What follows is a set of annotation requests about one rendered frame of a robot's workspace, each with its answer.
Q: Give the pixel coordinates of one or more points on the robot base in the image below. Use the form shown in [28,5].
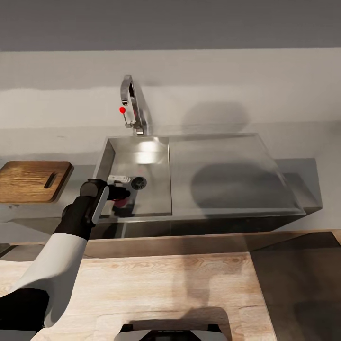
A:
[213,333]

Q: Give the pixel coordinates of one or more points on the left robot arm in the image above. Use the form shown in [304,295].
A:
[41,296]

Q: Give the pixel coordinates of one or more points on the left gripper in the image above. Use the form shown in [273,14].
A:
[119,193]

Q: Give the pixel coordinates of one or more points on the drop in sink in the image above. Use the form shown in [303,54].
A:
[191,176]

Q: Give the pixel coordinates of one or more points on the cutting board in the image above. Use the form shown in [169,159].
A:
[29,181]

